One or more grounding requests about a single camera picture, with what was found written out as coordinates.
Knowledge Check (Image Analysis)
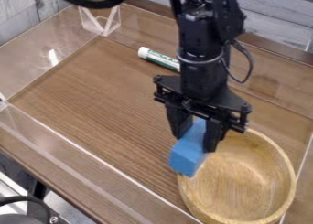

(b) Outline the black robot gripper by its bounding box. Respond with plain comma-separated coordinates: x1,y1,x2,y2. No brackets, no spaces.
152,49,251,153

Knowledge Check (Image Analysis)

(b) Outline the blue rectangular block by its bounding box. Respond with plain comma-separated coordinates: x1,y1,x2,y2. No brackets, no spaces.
168,119,207,177

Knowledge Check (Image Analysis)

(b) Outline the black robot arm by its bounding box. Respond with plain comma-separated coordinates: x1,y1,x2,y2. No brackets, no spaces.
153,0,251,153

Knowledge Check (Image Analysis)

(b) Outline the brown wooden bowl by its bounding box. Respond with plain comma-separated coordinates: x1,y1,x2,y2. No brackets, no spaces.
177,129,295,224

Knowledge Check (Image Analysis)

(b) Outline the green white marker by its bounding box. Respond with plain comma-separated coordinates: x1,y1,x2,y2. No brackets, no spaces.
136,47,179,72

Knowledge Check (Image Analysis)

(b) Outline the black metal table leg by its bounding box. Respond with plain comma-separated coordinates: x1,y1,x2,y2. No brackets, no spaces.
32,180,48,200

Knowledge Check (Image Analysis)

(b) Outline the clear acrylic tray wall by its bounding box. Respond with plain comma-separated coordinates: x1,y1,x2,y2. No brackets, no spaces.
0,2,313,224

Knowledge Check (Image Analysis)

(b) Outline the black cable lower left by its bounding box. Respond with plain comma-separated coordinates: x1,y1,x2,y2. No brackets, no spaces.
0,195,52,224

